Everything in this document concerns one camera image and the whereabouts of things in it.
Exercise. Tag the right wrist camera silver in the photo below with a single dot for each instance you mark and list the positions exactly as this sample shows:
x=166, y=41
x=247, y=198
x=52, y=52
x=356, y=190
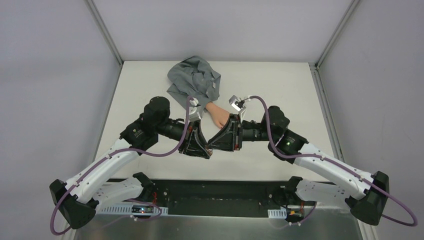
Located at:
x=237, y=103

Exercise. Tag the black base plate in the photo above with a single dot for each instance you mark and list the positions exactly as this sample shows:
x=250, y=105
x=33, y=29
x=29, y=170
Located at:
x=213, y=198

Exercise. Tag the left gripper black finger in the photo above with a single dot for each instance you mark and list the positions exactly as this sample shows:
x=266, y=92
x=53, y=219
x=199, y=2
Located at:
x=199, y=136
x=196, y=152

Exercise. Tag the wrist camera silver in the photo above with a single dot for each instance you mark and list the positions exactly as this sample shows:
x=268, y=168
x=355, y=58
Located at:
x=237, y=103
x=196, y=111

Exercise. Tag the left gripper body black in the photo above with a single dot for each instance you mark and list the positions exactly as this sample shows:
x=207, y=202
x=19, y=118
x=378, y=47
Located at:
x=187, y=139

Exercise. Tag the left aluminium frame post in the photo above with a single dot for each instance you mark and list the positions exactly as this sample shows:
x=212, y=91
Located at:
x=96, y=15

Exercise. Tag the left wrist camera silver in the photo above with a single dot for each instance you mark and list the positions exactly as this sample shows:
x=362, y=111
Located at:
x=196, y=111

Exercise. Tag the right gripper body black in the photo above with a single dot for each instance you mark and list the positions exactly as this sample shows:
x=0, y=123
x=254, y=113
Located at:
x=237, y=133

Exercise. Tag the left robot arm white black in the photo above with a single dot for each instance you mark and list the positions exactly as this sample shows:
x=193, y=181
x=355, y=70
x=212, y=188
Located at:
x=153, y=134

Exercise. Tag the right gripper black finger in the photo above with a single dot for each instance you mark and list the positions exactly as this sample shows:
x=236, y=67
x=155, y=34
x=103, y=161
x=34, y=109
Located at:
x=222, y=143
x=227, y=129

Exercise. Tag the aluminium frame post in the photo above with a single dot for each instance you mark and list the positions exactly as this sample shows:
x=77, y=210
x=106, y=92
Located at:
x=349, y=12
x=96, y=15

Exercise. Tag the mannequin hand with painted nails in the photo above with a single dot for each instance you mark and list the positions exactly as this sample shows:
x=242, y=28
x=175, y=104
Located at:
x=218, y=115

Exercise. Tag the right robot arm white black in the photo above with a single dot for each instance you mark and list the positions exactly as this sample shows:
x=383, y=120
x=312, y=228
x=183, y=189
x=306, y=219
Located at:
x=363, y=193

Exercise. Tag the right aluminium frame post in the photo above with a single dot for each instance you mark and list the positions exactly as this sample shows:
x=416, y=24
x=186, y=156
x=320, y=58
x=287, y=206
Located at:
x=349, y=12

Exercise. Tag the grey shirt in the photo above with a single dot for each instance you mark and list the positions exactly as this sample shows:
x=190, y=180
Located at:
x=194, y=77

